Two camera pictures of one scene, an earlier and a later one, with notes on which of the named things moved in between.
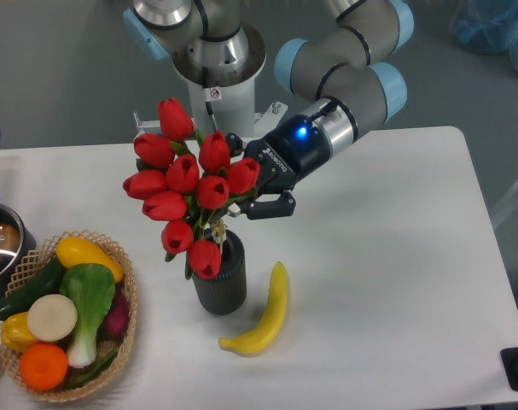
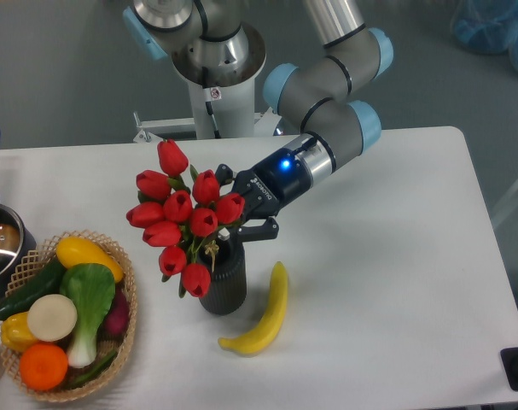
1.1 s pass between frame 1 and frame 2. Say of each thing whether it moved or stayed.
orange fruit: stayed
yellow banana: stayed
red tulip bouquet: moved
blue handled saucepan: stayed
